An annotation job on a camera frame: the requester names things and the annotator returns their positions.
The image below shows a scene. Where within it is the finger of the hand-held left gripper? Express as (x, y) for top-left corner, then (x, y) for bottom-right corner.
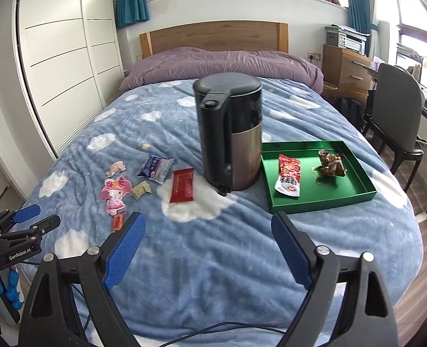
(0, 204), (41, 232)
(0, 214), (61, 241)

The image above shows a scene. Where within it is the purple pillow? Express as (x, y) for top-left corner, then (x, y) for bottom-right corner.
(119, 47), (324, 93)

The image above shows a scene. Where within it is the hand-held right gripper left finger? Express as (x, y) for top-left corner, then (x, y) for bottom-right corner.
(18, 211), (147, 347)

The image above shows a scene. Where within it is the green tray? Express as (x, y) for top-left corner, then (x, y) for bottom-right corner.
(260, 140), (378, 215)

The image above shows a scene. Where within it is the small green snack packet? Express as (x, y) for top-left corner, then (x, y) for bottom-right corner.
(129, 182), (153, 200)

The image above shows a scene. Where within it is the small pink snack packet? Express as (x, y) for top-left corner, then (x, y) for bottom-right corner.
(105, 161), (127, 178)

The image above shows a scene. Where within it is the blue cloud print blanket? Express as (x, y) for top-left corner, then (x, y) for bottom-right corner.
(18, 76), (424, 347)

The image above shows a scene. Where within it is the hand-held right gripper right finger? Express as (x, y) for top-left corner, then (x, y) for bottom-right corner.
(270, 211), (398, 347)

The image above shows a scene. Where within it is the black bag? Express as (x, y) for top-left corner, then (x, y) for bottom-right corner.
(338, 96), (367, 131)

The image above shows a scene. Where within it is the black electric kettle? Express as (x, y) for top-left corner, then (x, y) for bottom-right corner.
(193, 72), (263, 196)

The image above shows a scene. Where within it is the brown snack packet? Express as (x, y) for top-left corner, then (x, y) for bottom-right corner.
(314, 149), (346, 177)

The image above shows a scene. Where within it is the pink cartoon figure packet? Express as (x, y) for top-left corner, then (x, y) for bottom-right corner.
(101, 175), (133, 215)

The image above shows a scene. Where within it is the black cable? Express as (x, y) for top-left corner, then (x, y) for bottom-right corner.
(156, 323), (286, 347)

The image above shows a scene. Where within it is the dark grey chair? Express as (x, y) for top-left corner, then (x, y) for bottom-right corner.
(361, 63), (427, 194)

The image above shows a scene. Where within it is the white wardrobe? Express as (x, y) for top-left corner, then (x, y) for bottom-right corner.
(16, 0), (125, 156)

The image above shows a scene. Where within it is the wooden headboard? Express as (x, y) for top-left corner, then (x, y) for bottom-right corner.
(139, 22), (289, 59)

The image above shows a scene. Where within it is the long red snack packet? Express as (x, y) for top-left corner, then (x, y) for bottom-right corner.
(169, 168), (195, 204)

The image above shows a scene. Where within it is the wooden drawer cabinet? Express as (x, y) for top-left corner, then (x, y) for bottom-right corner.
(322, 44), (375, 93)

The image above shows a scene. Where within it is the red and white snack packet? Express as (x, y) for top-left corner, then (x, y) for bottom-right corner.
(274, 154), (302, 198)

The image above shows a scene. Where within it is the blue and white snack packet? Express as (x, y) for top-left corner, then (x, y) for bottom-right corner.
(138, 154), (175, 185)

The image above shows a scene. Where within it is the grey printer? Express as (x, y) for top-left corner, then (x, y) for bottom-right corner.
(325, 25), (371, 56)

